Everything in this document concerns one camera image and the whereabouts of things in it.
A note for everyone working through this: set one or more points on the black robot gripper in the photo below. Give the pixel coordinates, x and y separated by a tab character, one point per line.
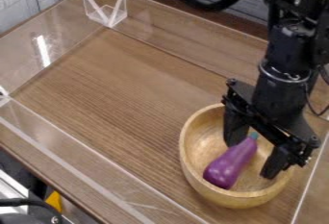
270	107

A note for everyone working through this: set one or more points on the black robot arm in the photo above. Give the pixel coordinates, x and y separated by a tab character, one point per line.
298	34

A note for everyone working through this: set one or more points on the yellow object under table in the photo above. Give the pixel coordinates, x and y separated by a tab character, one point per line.
54	200

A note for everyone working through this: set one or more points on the brown wooden bowl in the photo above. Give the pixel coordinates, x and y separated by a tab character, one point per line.
201	146

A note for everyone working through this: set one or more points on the clear acrylic tray wall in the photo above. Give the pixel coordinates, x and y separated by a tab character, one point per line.
96	100

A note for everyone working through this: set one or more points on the clear acrylic corner bracket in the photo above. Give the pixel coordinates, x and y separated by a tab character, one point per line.
107	15

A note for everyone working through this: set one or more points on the purple toy eggplant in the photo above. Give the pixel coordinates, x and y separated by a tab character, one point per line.
222	172

